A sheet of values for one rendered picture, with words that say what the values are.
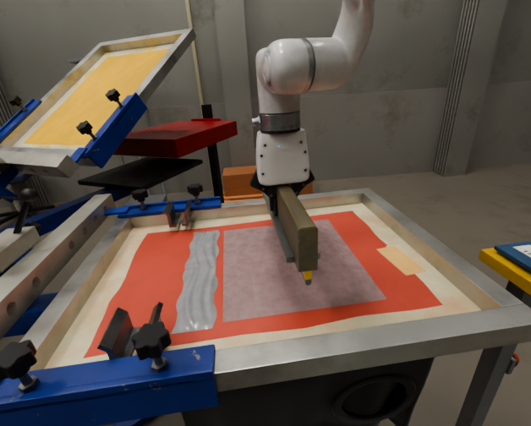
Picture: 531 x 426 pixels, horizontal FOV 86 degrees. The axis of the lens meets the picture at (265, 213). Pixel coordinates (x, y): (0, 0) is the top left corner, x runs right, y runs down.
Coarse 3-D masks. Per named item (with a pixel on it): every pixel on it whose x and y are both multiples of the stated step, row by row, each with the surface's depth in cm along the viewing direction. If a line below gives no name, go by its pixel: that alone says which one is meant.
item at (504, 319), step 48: (336, 192) 92; (432, 240) 63; (480, 288) 49; (48, 336) 45; (336, 336) 42; (384, 336) 41; (432, 336) 40; (480, 336) 41; (528, 336) 42; (240, 384) 39
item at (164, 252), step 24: (312, 216) 85; (336, 216) 84; (144, 240) 78; (168, 240) 78; (240, 240) 75; (264, 240) 74; (336, 240) 72; (360, 240) 72; (144, 264) 68; (168, 264) 67; (216, 264) 66
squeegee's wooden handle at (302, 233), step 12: (276, 192) 57; (288, 192) 54; (288, 204) 48; (300, 204) 48; (288, 216) 46; (300, 216) 44; (288, 228) 48; (300, 228) 40; (312, 228) 40; (288, 240) 49; (300, 240) 41; (312, 240) 41; (300, 252) 42; (312, 252) 42; (300, 264) 42; (312, 264) 43
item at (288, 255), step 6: (270, 210) 62; (276, 216) 59; (276, 222) 57; (276, 228) 55; (282, 228) 54; (276, 234) 54; (282, 234) 52; (282, 240) 50; (282, 246) 49; (288, 246) 48; (282, 252) 48; (288, 252) 47; (318, 252) 46; (288, 258) 45; (318, 258) 46
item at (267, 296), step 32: (320, 256) 66; (352, 256) 65; (384, 256) 65; (128, 288) 60; (160, 288) 59; (224, 288) 58; (256, 288) 57; (288, 288) 57; (320, 288) 56; (352, 288) 56; (384, 288) 55; (416, 288) 55; (224, 320) 50; (256, 320) 50; (288, 320) 49; (320, 320) 49; (96, 352) 46
